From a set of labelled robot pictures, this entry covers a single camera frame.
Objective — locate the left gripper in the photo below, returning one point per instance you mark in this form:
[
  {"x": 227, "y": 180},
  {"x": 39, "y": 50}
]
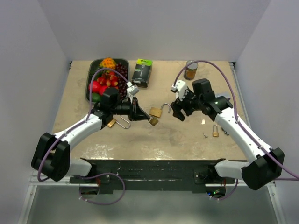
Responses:
[{"x": 137, "y": 113}]

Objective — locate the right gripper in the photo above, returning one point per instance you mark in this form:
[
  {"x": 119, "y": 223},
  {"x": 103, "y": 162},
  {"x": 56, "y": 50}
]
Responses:
[{"x": 178, "y": 103}]

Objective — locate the small brass padlock with key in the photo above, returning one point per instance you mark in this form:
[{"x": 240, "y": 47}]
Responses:
[{"x": 153, "y": 120}]

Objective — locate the large brass padlock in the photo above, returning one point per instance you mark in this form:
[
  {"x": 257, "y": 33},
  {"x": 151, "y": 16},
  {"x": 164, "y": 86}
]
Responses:
[
  {"x": 157, "y": 112},
  {"x": 115, "y": 121}
]

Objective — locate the long shackle brass padlock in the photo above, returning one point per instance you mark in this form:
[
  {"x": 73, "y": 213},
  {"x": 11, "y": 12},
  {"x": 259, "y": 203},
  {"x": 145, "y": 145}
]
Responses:
[{"x": 215, "y": 132}]

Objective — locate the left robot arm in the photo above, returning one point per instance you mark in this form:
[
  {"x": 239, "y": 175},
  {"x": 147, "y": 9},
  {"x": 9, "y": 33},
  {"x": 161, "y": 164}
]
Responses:
[{"x": 52, "y": 154}]

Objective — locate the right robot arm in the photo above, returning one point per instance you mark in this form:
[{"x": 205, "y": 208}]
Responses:
[{"x": 260, "y": 167}]

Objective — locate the black green razor box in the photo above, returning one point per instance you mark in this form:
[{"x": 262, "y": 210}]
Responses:
[{"x": 142, "y": 72}]

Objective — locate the orange label tin can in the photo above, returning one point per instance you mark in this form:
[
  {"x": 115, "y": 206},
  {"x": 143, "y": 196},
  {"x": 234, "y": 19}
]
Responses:
[{"x": 191, "y": 69}]

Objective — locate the red strawberries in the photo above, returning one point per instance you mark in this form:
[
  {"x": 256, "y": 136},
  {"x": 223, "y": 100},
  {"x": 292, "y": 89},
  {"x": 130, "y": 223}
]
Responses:
[{"x": 108, "y": 79}]

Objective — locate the green fruit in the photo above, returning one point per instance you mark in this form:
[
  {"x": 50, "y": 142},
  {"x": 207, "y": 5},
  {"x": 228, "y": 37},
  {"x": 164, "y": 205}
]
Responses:
[{"x": 95, "y": 97}]

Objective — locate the red apple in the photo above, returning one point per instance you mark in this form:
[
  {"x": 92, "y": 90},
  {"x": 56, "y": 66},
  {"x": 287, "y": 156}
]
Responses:
[{"x": 97, "y": 87}]

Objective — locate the grey fruit tray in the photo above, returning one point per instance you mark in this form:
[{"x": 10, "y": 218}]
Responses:
[{"x": 122, "y": 66}]

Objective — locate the orange flower bunch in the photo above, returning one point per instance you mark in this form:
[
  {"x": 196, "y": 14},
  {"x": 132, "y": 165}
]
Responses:
[{"x": 108, "y": 62}]

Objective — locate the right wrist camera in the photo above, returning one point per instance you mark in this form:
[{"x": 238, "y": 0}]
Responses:
[{"x": 179, "y": 89}]

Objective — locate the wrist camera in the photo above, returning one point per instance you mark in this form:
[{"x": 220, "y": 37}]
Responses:
[
  {"x": 132, "y": 89},
  {"x": 179, "y": 89}
]

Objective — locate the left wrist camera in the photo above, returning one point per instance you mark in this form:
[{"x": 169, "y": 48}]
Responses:
[{"x": 132, "y": 89}]

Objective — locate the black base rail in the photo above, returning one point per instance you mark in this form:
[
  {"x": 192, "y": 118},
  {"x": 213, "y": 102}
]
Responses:
[{"x": 150, "y": 175}]

